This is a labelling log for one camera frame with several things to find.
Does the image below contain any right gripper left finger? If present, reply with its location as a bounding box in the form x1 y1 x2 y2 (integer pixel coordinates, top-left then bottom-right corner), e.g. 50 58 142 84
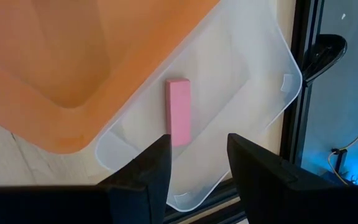
0 134 172 224

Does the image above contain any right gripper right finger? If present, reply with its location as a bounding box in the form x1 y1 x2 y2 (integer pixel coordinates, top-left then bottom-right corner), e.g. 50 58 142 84
227 133 358 224

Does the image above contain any pink wooden plank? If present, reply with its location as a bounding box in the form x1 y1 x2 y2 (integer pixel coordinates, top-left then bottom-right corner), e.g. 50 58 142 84
165 78 193 147

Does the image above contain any orange plastic bin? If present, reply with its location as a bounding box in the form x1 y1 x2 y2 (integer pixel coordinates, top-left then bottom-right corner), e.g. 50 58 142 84
0 0 222 155

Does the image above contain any clear plastic bin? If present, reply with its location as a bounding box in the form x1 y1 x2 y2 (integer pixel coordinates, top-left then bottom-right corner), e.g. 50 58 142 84
94 0 303 213

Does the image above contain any black clamp knob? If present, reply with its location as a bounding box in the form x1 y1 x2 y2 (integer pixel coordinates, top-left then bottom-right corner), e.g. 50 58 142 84
301 33 348 88

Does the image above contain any yellow cable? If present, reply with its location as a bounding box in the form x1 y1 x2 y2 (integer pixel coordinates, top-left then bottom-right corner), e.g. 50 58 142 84
327 113 358 186

